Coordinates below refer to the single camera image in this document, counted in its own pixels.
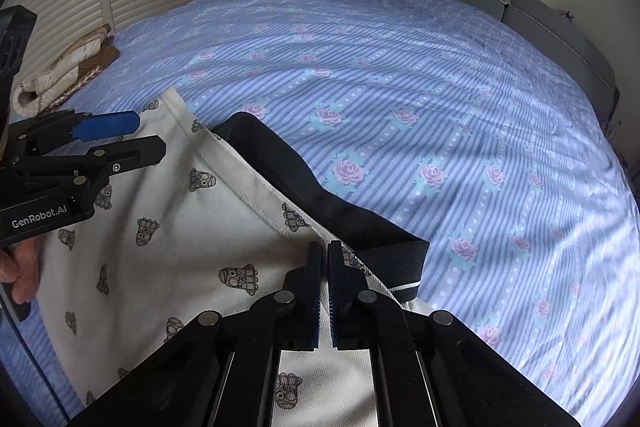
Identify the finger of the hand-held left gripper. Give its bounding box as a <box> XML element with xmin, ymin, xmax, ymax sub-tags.
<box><xmin>10</xmin><ymin>109</ymin><xmax>141</xmax><ymax>158</ymax></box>
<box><xmin>10</xmin><ymin>134</ymin><xmax>167</xmax><ymax>188</ymax></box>

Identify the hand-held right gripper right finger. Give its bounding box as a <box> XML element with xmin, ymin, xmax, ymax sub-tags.
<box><xmin>327</xmin><ymin>239</ymin><xmax>583</xmax><ymax>427</ymax></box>

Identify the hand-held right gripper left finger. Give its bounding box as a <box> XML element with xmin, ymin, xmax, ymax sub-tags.
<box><xmin>65</xmin><ymin>241</ymin><xmax>323</xmax><ymax>427</ymax></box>

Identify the cream printed polo shirt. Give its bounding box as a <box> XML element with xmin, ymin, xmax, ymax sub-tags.
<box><xmin>37</xmin><ymin>87</ymin><xmax>436</xmax><ymax>427</ymax></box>

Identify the person's left hand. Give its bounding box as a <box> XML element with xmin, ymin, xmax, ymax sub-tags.
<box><xmin>0</xmin><ymin>238</ymin><xmax>43</xmax><ymax>304</ymax></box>

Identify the folded cream garment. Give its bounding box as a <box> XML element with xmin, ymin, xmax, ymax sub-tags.
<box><xmin>12</xmin><ymin>24</ymin><xmax>113</xmax><ymax>118</ymax></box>

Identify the bed with blue floral sheet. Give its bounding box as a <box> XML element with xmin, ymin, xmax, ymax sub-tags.
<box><xmin>0</xmin><ymin>0</ymin><xmax>640</xmax><ymax>427</ymax></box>

